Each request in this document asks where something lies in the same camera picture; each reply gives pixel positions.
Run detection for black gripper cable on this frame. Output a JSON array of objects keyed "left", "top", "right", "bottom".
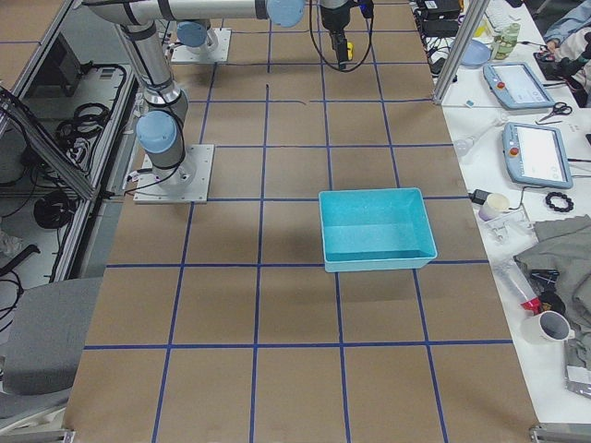
[{"left": 308, "top": 0, "right": 376, "bottom": 72}]

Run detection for blue bowl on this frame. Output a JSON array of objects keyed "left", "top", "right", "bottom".
[{"left": 461, "top": 40, "right": 491, "bottom": 68}]

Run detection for teach pendant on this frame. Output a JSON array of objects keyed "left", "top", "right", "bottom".
[
  {"left": 482, "top": 63, "right": 555, "bottom": 110},
  {"left": 502, "top": 122, "right": 573, "bottom": 189}
]

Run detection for turquoise plastic bin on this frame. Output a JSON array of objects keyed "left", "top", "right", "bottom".
[{"left": 319, "top": 187, "right": 438, "bottom": 272}]

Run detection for lower teach pendant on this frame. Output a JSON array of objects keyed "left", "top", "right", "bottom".
[{"left": 502, "top": 122, "right": 573, "bottom": 189}]

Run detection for yellow beetle toy car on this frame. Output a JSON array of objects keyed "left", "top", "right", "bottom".
[{"left": 346, "top": 42, "right": 354, "bottom": 62}]

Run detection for green glass jar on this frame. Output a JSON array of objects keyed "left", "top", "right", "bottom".
[{"left": 491, "top": 22, "right": 521, "bottom": 61}]

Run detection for white mug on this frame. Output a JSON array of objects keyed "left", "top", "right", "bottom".
[{"left": 521, "top": 311, "right": 575, "bottom": 344}]

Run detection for clear tube red cap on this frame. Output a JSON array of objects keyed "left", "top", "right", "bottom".
[{"left": 493, "top": 261, "right": 541, "bottom": 315}]

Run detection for grey chair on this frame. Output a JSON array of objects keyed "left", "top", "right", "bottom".
[{"left": 1, "top": 277, "right": 103, "bottom": 427}]

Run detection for aluminium frame post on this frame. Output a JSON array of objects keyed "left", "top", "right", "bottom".
[{"left": 433, "top": 0, "right": 489, "bottom": 104}]

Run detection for grey cloth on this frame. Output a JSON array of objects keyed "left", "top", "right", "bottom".
[{"left": 514, "top": 215, "right": 590, "bottom": 369}]

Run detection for upper teach pendant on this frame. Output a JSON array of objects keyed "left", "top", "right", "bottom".
[{"left": 482, "top": 63, "right": 555, "bottom": 110}]

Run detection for black bead bracelet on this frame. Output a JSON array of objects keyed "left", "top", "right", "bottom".
[{"left": 545, "top": 190, "right": 574, "bottom": 213}]

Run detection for black scissors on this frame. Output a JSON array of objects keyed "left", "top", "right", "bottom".
[{"left": 536, "top": 102, "right": 573, "bottom": 125}]

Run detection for white plastic spoon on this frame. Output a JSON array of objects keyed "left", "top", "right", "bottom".
[{"left": 453, "top": 117, "right": 507, "bottom": 158}]

